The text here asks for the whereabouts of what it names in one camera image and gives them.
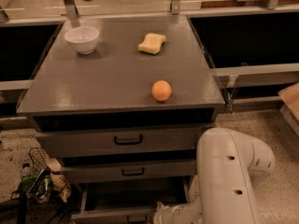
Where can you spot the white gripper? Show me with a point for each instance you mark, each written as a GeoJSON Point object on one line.
{"type": "Point", "coordinates": [163, 215]}

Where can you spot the grey bottom drawer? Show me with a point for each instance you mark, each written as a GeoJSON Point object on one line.
{"type": "Point", "coordinates": [129, 202]}

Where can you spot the grey drawer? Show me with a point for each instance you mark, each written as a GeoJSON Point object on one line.
{"type": "Point", "coordinates": [129, 202]}
{"type": "Point", "coordinates": [71, 144]}
{"type": "Point", "coordinates": [129, 171]}

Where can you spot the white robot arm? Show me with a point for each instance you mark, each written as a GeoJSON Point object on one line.
{"type": "Point", "coordinates": [229, 164]}

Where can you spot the grey middle drawer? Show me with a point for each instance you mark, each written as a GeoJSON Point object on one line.
{"type": "Point", "coordinates": [129, 171]}

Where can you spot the grey top drawer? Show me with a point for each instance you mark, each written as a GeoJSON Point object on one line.
{"type": "Point", "coordinates": [71, 144]}

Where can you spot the grey drawer cabinet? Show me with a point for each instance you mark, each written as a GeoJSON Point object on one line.
{"type": "Point", "coordinates": [111, 87]}

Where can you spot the tan paper snack bag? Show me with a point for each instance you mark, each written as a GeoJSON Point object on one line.
{"type": "Point", "coordinates": [58, 179]}

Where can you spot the orange fruit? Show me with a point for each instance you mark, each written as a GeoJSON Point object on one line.
{"type": "Point", "coordinates": [161, 91]}

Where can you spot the green snack bag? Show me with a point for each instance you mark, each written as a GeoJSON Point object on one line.
{"type": "Point", "coordinates": [36, 187]}

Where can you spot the clear plastic bottle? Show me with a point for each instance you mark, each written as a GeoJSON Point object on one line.
{"type": "Point", "coordinates": [26, 172]}

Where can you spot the yellow sponge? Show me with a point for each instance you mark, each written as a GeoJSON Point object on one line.
{"type": "Point", "coordinates": [152, 43]}

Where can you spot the brown cardboard box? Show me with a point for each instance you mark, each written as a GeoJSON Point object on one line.
{"type": "Point", "coordinates": [290, 97]}

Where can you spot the white bowl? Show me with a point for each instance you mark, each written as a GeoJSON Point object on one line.
{"type": "Point", "coordinates": [83, 39]}

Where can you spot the black wire basket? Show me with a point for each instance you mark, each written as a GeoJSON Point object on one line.
{"type": "Point", "coordinates": [38, 158]}

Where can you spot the metal bracket left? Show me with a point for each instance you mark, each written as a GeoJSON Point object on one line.
{"type": "Point", "coordinates": [71, 9]}

